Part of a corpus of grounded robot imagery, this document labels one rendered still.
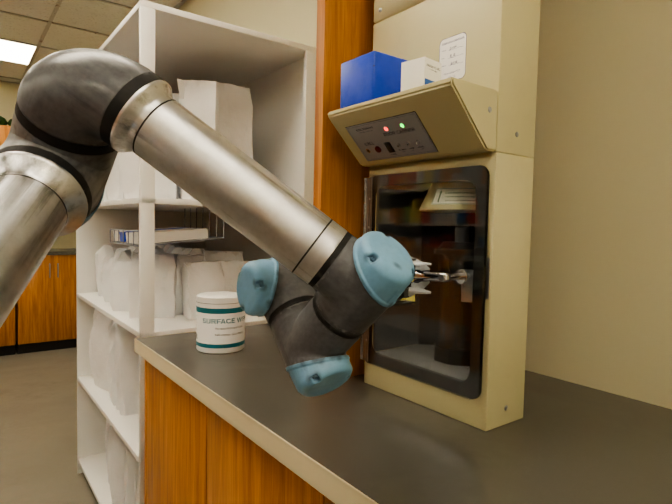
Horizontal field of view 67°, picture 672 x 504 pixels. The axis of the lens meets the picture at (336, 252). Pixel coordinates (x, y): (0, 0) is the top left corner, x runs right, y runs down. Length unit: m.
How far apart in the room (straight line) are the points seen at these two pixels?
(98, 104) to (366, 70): 0.53
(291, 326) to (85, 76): 0.36
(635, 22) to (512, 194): 0.54
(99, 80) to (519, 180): 0.66
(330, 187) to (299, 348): 0.55
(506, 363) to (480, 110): 0.43
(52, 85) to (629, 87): 1.08
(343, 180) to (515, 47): 0.43
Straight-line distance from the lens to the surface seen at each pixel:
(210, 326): 1.37
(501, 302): 0.91
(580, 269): 1.28
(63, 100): 0.62
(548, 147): 1.34
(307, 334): 0.60
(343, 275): 0.54
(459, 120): 0.85
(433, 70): 0.93
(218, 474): 1.21
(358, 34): 1.21
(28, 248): 0.58
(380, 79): 0.97
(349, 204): 1.12
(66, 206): 0.64
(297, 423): 0.92
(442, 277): 0.86
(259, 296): 0.65
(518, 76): 0.95
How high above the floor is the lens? 1.28
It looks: 3 degrees down
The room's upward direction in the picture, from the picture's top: 1 degrees clockwise
